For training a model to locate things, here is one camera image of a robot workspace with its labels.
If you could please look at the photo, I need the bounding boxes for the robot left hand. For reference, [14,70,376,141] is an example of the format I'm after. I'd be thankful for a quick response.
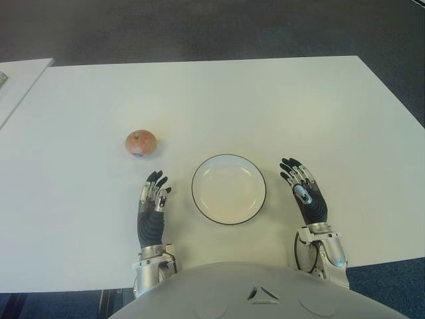
[136,169,173,249]

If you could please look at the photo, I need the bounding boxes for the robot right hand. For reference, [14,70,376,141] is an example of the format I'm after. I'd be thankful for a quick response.
[278,157,330,227]

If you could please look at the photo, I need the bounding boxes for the red yellow apple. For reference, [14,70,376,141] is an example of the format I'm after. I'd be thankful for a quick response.
[125,130,157,160]

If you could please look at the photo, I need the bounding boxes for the white plate with black rim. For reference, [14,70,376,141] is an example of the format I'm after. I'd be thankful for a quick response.
[191,154,268,227]

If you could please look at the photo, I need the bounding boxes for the dark metal table leg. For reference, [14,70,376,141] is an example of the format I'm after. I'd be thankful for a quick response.
[98,288,140,319]

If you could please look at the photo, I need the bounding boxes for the grey robot torso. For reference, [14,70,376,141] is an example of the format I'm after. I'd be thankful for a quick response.
[108,261,425,319]

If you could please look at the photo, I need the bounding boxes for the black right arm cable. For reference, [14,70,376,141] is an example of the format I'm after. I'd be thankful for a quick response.
[294,232,320,275]

